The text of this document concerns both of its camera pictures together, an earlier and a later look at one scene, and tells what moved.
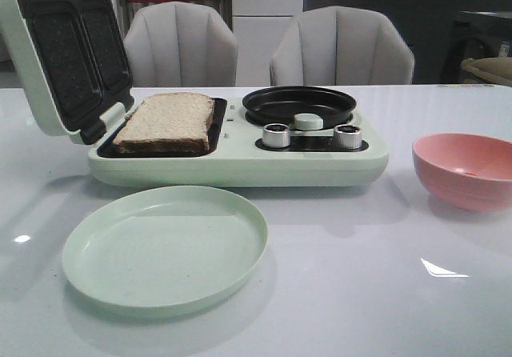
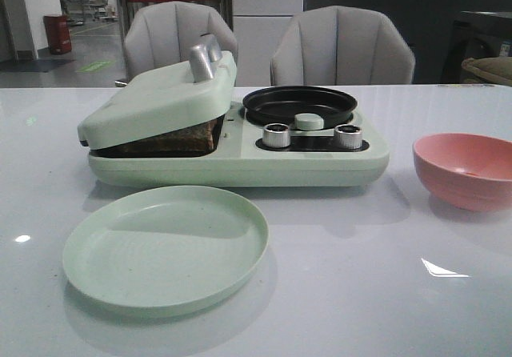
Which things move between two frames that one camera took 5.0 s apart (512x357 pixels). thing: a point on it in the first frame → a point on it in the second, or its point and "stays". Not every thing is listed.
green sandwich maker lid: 66,38 → 153,102
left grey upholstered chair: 175,44 stays
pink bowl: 470,171 stays
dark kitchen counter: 442,30 stays
